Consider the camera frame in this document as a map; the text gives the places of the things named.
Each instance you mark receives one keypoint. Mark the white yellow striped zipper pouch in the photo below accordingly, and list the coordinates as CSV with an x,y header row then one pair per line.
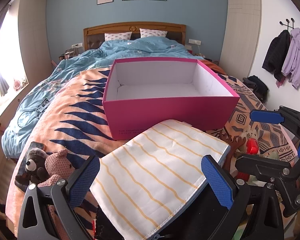
x,y
152,170

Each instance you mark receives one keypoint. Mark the white wall socket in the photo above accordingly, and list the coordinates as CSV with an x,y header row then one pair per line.
x,y
76,45
194,41

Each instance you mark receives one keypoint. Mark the light blue duvet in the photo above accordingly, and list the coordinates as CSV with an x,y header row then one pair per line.
x,y
145,48

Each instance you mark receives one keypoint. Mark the black jacket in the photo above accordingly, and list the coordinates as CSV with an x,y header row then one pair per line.
x,y
275,52

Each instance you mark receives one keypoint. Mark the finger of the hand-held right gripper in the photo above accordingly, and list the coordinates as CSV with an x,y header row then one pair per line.
x,y
262,166
265,116

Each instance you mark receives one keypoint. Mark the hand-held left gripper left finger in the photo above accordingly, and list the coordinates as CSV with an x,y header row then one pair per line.
x,y
85,180

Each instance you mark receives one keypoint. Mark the wooden bed headboard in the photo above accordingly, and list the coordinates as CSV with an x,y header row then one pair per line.
x,y
115,27

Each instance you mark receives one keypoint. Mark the purple curtain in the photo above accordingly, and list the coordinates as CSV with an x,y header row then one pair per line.
x,y
0,17

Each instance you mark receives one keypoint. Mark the pink knitted plush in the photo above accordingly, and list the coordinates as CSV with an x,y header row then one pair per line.
x,y
57,162

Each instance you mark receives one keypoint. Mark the lilac jacket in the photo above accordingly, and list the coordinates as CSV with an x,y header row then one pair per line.
x,y
296,55

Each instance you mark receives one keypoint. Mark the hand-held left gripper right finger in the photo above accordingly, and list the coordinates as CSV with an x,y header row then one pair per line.
x,y
216,182

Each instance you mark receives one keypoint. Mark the black cloth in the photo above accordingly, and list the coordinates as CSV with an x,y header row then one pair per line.
x,y
187,221

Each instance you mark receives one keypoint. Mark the pink flower ornament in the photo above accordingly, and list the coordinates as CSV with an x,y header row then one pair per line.
x,y
20,84

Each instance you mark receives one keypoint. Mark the nightstand clutter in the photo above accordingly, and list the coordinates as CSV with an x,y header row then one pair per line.
x,y
68,53

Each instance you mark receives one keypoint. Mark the smartphone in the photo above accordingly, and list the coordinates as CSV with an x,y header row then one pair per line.
x,y
36,145

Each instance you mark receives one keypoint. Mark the pink cardboard box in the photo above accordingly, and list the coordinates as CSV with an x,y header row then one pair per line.
x,y
165,115

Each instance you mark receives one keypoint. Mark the beige wardrobe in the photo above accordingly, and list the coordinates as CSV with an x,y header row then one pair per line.
x,y
35,37
243,25

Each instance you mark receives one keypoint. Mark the dark brown bear plush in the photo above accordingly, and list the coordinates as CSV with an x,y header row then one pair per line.
x,y
33,165

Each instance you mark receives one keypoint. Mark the orange navy patterned blanket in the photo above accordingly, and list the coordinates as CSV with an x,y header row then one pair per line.
x,y
72,110

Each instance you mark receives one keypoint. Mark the white patterned pillow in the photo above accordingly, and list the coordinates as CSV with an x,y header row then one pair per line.
x,y
153,33
117,36

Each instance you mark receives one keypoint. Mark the black wall coat hooks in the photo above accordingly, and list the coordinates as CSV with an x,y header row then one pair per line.
x,y
287,25

